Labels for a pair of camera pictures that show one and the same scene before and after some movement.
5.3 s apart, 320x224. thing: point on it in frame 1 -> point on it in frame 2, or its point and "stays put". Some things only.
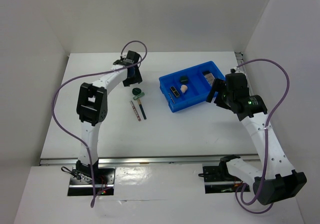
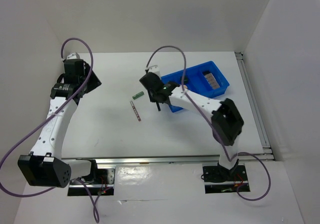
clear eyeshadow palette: (210, 78) stays put
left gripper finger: (138, 78) -> (94, 81)
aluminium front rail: (145, 159) stays put
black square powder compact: (206, 72) stays put
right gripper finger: (218, 85) -> (152, 96)
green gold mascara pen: (141, 109) -> (158, 106)
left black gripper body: (134, 74) -> (80, 78)
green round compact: (184, 79) stays put
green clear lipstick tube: (138, 96) stays put
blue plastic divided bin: (190, 87) stays put
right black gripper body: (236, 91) -> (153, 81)
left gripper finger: (130, 80) -> (86, 89)
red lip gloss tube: (135, 110) stays put
